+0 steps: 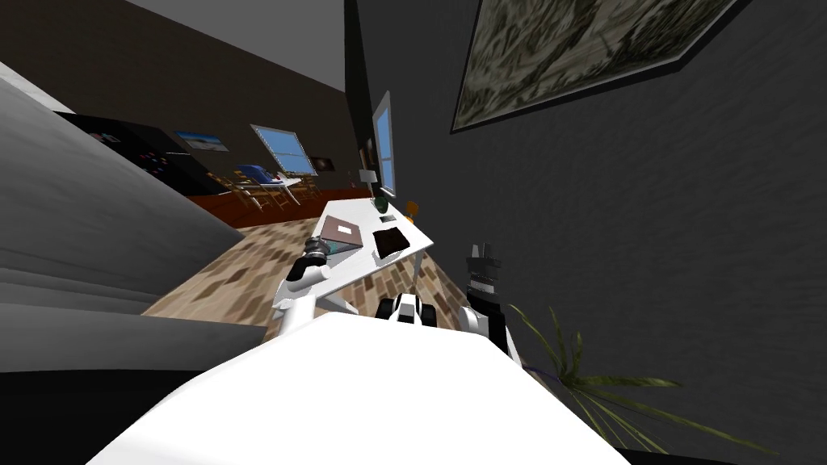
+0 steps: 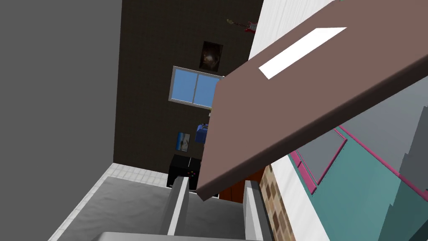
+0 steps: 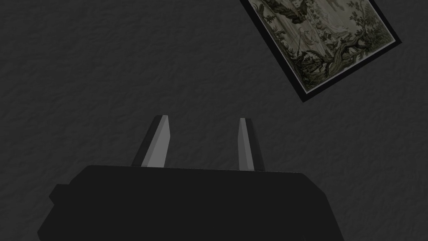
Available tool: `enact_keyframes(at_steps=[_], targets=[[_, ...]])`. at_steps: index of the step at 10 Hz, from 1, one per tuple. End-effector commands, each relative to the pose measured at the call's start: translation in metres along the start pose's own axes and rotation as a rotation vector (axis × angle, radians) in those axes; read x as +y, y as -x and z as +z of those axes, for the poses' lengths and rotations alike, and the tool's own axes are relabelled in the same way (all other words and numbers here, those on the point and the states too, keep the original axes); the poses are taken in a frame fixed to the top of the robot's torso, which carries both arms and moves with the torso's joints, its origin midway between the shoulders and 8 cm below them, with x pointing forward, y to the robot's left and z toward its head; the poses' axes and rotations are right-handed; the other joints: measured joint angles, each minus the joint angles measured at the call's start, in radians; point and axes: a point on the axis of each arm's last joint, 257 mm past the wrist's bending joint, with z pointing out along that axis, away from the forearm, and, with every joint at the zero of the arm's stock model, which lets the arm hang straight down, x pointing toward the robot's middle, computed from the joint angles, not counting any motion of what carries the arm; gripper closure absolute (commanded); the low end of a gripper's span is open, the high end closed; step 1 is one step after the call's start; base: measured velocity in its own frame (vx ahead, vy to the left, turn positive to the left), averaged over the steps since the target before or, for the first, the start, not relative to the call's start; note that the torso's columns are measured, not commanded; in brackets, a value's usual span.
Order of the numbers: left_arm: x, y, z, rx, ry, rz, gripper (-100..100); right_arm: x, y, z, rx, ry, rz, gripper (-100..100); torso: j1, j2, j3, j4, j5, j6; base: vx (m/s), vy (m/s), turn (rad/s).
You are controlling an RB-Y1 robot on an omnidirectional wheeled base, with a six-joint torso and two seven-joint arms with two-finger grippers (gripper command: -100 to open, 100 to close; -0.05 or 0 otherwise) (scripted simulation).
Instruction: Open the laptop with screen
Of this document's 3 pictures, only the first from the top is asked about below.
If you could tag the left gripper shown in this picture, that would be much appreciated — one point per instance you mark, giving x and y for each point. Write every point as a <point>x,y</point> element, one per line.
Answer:
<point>316,247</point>

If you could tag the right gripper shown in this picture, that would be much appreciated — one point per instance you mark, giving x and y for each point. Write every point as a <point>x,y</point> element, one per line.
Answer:
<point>483,266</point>

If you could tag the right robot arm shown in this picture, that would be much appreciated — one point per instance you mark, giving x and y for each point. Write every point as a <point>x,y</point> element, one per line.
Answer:
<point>489,316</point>

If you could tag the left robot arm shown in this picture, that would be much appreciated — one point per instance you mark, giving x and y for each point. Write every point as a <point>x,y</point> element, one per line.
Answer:
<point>298,303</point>

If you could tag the brown book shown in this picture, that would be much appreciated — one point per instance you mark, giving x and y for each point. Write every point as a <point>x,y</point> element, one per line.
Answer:
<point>342,231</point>

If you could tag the white table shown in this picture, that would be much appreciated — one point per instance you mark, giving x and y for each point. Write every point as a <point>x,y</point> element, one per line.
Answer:
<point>362,268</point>

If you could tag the black square pad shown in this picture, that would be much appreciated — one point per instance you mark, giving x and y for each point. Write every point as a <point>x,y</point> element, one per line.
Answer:
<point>391,242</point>

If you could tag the green bowl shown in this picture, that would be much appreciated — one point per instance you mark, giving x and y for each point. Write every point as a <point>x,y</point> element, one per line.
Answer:
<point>381,204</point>

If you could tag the orange mug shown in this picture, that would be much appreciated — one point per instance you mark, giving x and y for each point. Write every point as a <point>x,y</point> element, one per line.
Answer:
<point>412,210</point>

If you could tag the dining table with chairs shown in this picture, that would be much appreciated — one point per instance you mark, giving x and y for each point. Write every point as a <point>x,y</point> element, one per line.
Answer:
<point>265,184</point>

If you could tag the wide blue window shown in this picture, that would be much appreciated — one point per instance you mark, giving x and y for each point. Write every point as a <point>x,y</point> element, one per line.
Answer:
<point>284,150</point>

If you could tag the narrow blue window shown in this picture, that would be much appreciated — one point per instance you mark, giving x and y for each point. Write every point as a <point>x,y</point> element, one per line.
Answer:
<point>384,145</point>

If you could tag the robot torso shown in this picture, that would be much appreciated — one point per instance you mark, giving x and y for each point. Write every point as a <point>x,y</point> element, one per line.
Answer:
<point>362,400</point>

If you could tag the green potted plant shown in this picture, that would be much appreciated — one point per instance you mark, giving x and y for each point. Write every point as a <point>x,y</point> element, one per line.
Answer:
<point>581,381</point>

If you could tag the black refrigerator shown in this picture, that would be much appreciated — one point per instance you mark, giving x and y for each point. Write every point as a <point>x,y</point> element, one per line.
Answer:
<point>148,155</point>

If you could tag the grey sofa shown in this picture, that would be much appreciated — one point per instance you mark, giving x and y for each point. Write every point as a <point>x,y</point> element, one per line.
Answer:
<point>84,258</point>

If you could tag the blue landscape wall picture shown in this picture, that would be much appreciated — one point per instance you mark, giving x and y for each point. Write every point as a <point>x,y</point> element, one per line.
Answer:
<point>201,141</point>

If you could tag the large framed wall picture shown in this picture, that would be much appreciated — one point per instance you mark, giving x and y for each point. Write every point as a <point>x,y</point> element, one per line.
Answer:
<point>581,45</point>

